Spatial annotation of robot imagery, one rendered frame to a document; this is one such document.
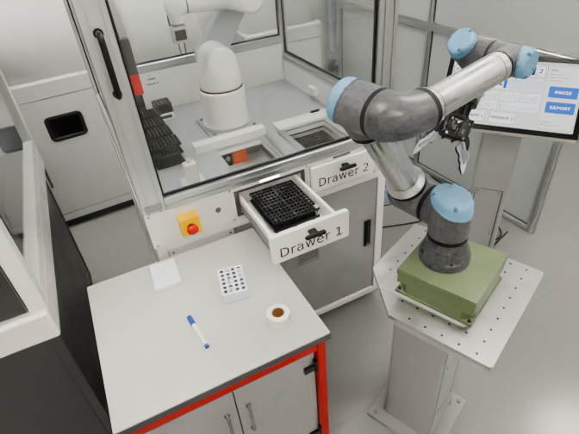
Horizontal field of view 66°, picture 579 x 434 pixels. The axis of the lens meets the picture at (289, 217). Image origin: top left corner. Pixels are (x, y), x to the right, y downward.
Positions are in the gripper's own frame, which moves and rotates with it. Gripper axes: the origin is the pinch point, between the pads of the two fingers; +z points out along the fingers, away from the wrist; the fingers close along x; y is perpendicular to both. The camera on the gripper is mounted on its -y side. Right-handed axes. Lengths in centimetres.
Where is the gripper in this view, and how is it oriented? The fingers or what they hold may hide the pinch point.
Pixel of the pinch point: (436, 165)
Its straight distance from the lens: 137.2
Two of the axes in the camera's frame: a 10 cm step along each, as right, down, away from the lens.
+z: -3.8, 9.2, 0.4
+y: -0.8, 0.1, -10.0
